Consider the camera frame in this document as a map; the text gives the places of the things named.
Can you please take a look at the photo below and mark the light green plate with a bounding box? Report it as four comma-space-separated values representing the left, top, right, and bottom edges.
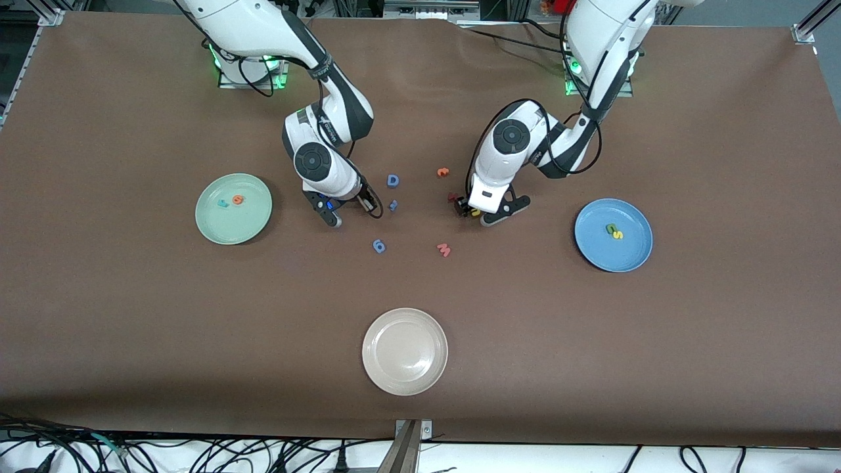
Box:
195, 173, 273, 246

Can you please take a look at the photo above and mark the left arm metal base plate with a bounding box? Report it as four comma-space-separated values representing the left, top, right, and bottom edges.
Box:
564, 59, 635, 98

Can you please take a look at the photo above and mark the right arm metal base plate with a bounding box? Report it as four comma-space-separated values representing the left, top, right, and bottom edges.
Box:
218, 56, 290, 89

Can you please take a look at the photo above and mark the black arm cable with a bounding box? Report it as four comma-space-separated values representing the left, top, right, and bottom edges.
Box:
465, 0, 648, 198
197, 36, 384, 219

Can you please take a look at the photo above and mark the black cable on table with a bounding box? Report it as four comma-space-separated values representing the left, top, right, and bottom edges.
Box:
460, 18, 579, 56

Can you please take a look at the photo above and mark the blue plate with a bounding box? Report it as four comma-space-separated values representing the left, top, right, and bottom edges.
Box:
574, 198, 654, 273

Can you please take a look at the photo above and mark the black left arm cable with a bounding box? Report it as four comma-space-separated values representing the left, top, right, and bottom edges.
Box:
465, 0, 648, 198

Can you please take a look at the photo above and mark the teal floor cable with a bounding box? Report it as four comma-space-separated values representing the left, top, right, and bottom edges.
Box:
89, 432, 127, 459

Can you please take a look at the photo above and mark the beige plate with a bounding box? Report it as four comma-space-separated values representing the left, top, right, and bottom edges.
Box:
361, 307, 449, 397

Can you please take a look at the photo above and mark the aluminium frame extrusion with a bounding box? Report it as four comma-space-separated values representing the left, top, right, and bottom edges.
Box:
792, 0, 841, 45
26, 0, 66, 27

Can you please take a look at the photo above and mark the metal table bracket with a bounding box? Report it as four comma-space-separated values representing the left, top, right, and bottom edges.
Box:
378, 419, 433, 473

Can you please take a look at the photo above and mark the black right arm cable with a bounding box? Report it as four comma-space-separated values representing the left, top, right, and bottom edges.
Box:
197, 36, 384, 219

